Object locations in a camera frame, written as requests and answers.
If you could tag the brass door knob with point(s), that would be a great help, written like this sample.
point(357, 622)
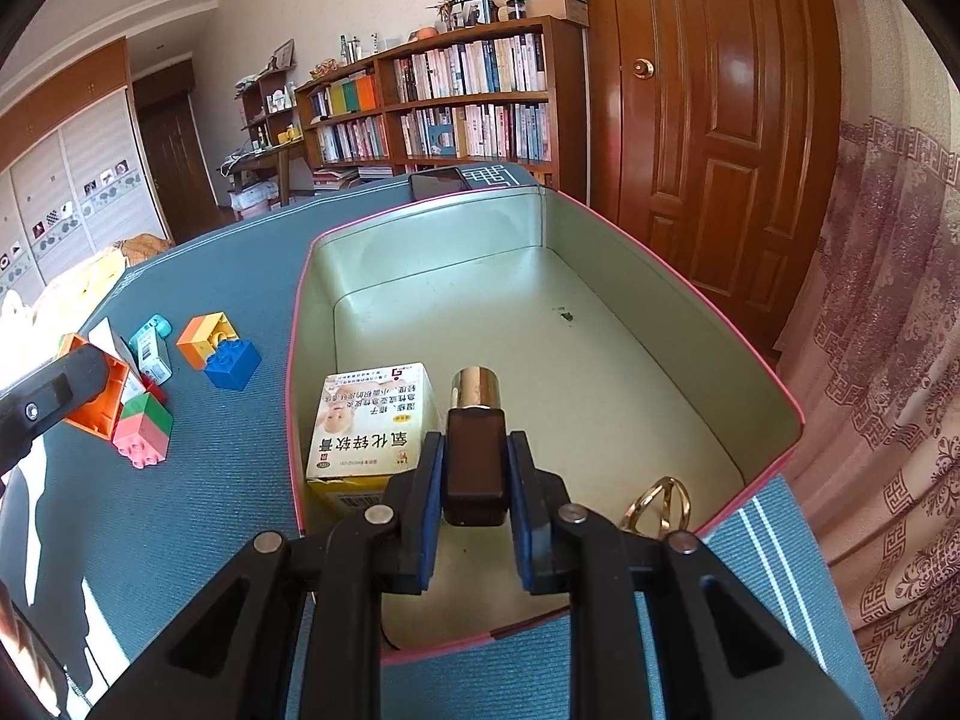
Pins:
point(643, 69)

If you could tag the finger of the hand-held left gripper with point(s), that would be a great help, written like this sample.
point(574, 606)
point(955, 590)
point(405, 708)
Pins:
point(52, 390)

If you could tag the plain cardboard box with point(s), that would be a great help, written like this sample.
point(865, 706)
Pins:
point(556, 9)

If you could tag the pink patterned curtain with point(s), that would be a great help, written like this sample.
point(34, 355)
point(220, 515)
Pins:
point(885, 277)

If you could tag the rows of books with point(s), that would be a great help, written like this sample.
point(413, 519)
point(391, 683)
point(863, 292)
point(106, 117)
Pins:
point(480, 64)

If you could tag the orange and green toy block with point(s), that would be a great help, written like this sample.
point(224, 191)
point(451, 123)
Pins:
point(101, 412)

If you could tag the wardrobe with sliding doors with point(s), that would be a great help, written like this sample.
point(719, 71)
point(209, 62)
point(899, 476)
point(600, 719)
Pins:
point(75, 180)

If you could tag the small teal box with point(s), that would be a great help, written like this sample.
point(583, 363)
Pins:
point(154, 356)

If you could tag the small wooden shelf unit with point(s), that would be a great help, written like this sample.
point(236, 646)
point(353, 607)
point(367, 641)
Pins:
point(270, 101)

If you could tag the pink rimmed metal tin box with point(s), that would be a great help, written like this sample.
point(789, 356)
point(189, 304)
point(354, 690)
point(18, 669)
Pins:
point(600, 360)

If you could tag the brown wooden door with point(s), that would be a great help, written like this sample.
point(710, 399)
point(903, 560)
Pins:
point(712, 127)

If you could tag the dark wooden door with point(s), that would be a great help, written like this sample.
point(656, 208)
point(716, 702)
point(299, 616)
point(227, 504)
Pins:
point(176, 165)

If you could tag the pink and green toy block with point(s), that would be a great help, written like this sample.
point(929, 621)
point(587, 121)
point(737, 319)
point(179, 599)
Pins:
point(142, 431)

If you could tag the orange and yellow toy block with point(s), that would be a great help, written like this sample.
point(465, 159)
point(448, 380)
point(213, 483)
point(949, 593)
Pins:
point(199, 337)

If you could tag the wooden bookshelf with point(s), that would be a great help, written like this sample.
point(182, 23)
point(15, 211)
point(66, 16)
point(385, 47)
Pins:
point(568, 105)

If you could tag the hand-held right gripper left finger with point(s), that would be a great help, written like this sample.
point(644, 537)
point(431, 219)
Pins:
point(430, 517)

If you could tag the black smartphone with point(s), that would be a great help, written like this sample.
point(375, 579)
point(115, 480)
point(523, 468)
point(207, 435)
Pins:
point(439, 182)

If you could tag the blue toy block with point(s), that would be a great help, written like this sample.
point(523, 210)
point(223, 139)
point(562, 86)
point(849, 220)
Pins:
point(232, 367)

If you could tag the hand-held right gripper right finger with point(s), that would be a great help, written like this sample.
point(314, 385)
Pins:
point(523, 514)

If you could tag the yellow and white medicine box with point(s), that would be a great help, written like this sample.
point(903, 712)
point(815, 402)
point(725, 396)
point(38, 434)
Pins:
point(367, 427)

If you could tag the photo frame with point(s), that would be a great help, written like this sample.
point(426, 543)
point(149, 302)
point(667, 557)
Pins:
point(472, 11)

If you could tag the brown bottle with gold cap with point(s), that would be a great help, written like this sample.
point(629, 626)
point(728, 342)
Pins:
point(474, 457)

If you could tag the wooden side desk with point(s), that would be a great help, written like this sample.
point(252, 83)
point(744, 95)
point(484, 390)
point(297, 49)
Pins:
point(274, 157)

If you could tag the yellow blanket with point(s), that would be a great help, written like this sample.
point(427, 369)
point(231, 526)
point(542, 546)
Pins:
point(97, 270)

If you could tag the white box with red end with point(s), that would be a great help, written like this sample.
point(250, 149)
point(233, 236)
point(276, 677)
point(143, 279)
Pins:
point(109, 341)

